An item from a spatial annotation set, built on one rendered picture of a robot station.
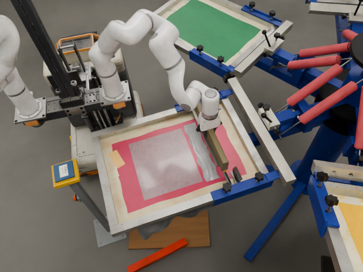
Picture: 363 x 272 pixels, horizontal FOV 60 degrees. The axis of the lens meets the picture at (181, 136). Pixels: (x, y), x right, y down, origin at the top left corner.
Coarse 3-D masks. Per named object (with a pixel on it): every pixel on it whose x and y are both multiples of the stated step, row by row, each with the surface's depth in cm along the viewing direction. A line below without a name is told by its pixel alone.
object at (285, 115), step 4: (280, 112) 166; (284, 112) 165; (288, 112) 165; (292, 112) 165; (276, 116) 164; (280, 116) 164; (284, 116) 164; (288, 116) 164; (292, 116) 164; (280, 120) 163; (284, 120) 163; (288, 120) 164; (292, 120) 166; (264, 124) 162; (284, 124) 166
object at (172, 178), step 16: (224, 144) 167; (176, 160) 163; (192, 160) 162; (240, 160) 161; (128, 176) 159; (144, 176) 159; (160, 176) 158; (176, 176) 158; (192, 176) 157; (224, 176) 156; (128, 192) 155; (144, 192) 154; (160, 192) 154; (176, 192) 153; (128, 208) 150
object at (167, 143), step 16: (160, 128) 175; (176, 128) 174; (224, 128) 172; (112, 144) 171; (128, 144) 170; (144, 144) 170; (160, 144) 169; (176, 144) 168; (128, 160) 165; (144, 160) 164; (160, 160) 164
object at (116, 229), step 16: (160, 112) 177; (176, 112) 176; (112, 128) 172; (128, 128) 173; (240, 128) 168; (96, 144) 167; (96, 160) 162; (256, 160) 156; (112, 208) 147; (176, 208) 145; (192, 208) 146; (112, 224) 143; (128, 224) 142; (144, 224) 143
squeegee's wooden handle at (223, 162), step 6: (198, 108) 157; (198, 114) 159; (210, 132) 149; (210, 138) 149; (216, 138) 147; (210, 144) 152; (216, 144) 146; (216, 150) 144; (222, 150) 144; (216, 156) 148; (222, 156) 142; (222, 162) 141; (222, 168) 144
